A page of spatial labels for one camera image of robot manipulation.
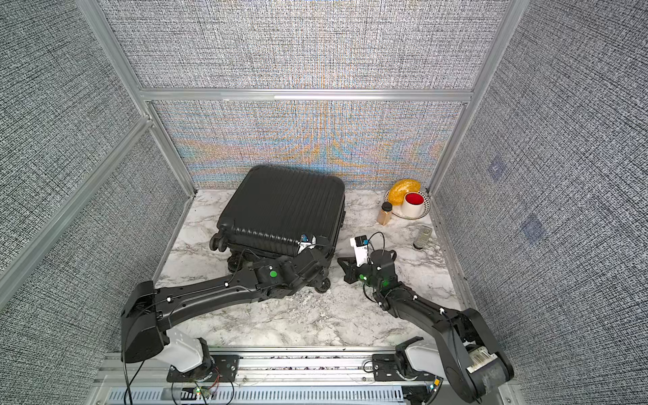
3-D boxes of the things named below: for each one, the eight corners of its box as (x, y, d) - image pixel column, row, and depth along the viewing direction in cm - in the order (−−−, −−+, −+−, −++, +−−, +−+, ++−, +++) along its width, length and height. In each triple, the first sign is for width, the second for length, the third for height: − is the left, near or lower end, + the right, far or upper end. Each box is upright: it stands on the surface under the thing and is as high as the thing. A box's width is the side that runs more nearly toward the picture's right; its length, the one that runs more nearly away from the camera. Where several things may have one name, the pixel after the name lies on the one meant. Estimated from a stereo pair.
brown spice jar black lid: (382, 226, 109) (386, 211, 101) (376, 219, 112) (380, 204, 104) (389, 222, 111) (395, 207, 103) (383, 215, 113) (388, 200, 105)
